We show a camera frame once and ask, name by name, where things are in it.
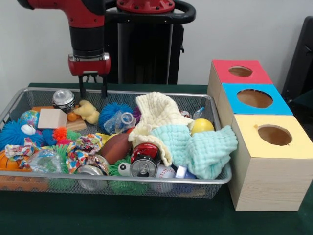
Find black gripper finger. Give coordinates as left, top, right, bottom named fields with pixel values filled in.
left=101, top=74, right=109, bottom=99
left=78, top=75, right=87, bottom=98

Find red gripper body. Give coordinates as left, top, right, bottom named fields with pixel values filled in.
left=67, top=52, right=111, bottom=77

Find crushed clear plastic bottle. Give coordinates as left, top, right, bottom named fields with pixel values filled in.
left=104, top=109, right=136, bottom=135

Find cream waffle cloth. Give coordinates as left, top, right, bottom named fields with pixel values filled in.
left=128, top=92, right=195, bottom=167

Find mint green waffle cloth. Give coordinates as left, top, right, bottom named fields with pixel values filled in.
left=149, top=125, right=239, bottom=180

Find silver mesh bin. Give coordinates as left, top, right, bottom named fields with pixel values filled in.
left=0, top=87, right=232, bottom=199

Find wooden box three holes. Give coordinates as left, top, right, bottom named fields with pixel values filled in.
left=207, top=59, right=313, bottom=212

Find blue spiky ball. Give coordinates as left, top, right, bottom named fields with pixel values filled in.
left=98, top=102, right=134, bottom=132

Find yellow toy animal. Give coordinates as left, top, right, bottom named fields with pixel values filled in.
left=73, top=99, right=100, bottom=125

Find wooden block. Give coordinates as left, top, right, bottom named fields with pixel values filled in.
left=37, top=108, right=68, bottom=130

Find brown toy football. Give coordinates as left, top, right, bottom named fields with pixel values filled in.
left=100, top=133, right=133, bottom=166

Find colourful patterned cloth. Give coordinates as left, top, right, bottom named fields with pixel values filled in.
left=66, top=134, right=103, bottom=174
left=4, top=138, right=40, bottom=169

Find blue spiky toy with eye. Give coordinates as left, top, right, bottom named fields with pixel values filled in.
left=0, top=119, right=46, bottom=150

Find red black crushed can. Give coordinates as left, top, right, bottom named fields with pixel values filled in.
left=129, top=142, right=162, bottom=177

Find plain yellow ball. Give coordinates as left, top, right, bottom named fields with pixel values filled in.
left=190, top=118, right=215, bottom=137

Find black upright panel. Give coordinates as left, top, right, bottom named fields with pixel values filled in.
left=281, top=16, right=313, bottom=100

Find dark green side tablecloth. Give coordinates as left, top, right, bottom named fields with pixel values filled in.
left=292, top=88, right=313, bottom=106

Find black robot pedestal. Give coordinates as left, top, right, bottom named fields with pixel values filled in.
left=105, top=0, right=197, bottom=85

